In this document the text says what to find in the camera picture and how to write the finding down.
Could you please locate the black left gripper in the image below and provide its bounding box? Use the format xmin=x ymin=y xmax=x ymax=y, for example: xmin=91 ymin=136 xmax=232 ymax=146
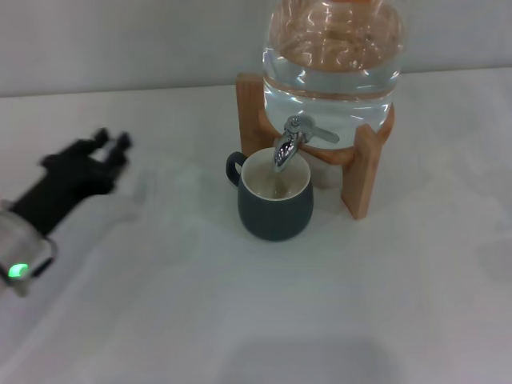
xmin=7 ymin=127 xmax=133 ymax=237

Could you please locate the clear glass water dispenser jar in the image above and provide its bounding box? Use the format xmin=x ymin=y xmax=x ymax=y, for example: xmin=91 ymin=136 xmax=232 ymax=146
xmin=262 ymin=0 xmax=404 ymax=151

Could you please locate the dark mug with white interior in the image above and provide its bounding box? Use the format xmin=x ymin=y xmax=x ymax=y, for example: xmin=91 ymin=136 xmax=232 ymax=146
xmin=226 ymin=146 xmax=315 ymax=242

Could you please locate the wooden dispenser stand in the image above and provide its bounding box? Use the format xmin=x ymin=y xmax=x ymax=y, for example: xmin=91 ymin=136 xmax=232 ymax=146
xmin=235 ymin=71 xmax=397 ymax=221

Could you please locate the chrome faucet with lever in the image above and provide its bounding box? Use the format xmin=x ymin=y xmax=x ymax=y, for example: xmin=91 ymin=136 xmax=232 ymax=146
xmin=273 ymin=115 xmax=341 ymax=172

